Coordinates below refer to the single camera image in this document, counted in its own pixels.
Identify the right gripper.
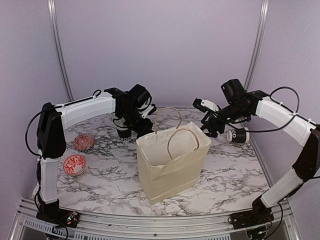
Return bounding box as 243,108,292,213
197,101,249,138

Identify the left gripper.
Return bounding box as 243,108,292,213
120,107,154,137

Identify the cream paper bag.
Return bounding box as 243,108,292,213
136,122,212,205

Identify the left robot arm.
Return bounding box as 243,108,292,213
31,84,157,223

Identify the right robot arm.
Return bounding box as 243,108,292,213
193,79,320,224

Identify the black cup holding straws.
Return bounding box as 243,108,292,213
115,123,132,142

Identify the red patterned bowl dark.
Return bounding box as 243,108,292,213
73,133,96,152

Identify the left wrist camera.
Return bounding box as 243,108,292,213
140,103,157,119

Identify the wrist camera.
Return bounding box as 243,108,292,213
192,98,220,113
140,103,157,119

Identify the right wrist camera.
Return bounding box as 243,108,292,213
192,98,220,113

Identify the right aluminium frame post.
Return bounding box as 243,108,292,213
244,0,270,91

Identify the aluminium frame post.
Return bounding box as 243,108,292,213
47,0,74,101
244,0,270,91

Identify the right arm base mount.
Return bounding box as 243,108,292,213
227,196,275,230

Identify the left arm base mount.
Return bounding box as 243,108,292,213
36,200,80,228

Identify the left aluminium frame post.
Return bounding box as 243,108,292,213
47,0,74,101

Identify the front aluminium rail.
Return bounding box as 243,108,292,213
8,199,301,240

